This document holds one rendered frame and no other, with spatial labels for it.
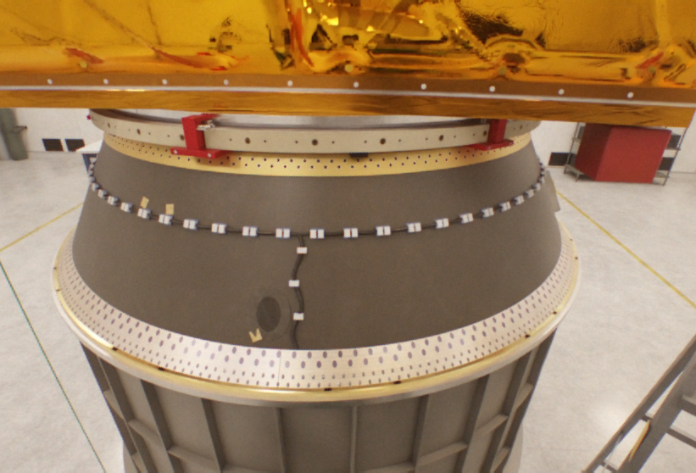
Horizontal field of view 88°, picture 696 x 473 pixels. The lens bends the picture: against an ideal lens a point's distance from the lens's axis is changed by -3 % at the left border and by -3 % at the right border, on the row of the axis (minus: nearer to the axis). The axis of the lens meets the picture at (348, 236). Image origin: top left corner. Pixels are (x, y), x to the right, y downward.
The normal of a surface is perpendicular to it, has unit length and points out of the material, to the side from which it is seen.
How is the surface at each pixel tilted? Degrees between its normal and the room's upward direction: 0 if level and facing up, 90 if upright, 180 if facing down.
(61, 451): 0
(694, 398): 0
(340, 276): 62
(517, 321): 43
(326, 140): 90
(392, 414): 90
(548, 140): 90
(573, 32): 91
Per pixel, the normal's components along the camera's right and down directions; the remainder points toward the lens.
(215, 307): -0.18, -0.02
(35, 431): 0.01, -0.89
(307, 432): 0.00, 0.46
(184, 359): -0.17, -0.35
